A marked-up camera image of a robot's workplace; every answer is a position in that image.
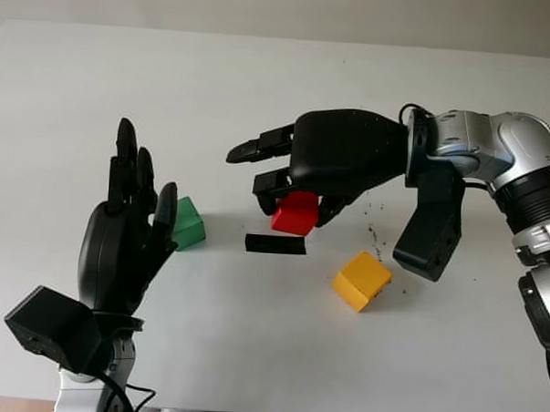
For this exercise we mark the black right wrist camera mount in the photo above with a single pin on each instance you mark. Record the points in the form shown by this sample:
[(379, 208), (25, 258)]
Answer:
[(431, 235)]

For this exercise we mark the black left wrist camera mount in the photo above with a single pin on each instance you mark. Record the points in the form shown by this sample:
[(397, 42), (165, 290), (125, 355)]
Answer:
[(50, 326)]

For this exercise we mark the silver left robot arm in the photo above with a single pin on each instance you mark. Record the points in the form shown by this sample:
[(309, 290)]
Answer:
[(77, 393)]

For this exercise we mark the red wooden block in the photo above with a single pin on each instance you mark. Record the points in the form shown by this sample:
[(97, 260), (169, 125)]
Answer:
[(295, 218)]

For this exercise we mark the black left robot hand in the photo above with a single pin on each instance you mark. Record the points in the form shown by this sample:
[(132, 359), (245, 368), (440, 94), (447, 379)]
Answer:
[(110, 258)]

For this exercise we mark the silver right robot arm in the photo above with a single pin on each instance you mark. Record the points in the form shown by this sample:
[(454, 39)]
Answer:
[(524, 148)]

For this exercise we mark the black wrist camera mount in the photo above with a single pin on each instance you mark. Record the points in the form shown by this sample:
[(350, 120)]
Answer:
[(50, 326), (431, 235)]

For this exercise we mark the yellow wooden block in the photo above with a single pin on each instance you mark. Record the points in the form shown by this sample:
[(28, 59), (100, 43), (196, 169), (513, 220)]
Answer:
[(363, 278)]

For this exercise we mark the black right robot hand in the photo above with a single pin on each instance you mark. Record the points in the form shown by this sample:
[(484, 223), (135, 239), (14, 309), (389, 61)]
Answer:
[(346, 150)]

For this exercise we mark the black tape strip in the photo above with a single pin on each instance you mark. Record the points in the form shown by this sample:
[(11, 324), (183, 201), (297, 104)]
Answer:
[(275, 245)]

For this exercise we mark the green wooden block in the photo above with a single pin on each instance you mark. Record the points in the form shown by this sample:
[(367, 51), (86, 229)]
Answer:
[(189, 227)]

